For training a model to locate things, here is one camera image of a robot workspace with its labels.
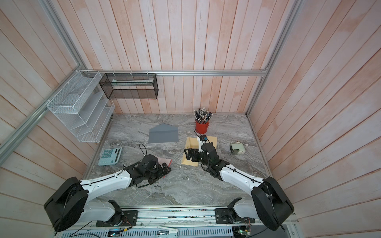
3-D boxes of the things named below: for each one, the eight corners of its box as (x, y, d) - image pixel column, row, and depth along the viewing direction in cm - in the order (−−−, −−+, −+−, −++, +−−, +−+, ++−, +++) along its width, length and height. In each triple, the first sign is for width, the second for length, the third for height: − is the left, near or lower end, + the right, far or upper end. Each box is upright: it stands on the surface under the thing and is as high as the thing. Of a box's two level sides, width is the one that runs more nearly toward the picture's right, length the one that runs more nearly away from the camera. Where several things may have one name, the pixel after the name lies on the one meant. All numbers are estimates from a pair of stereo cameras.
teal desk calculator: (99, 165, 94) (97, 162, 91) (106, 150, 101) (103, 147, 98) (119, 165, 94) (117, 162, 91) (124, 150, 101) (122, 147, 98)
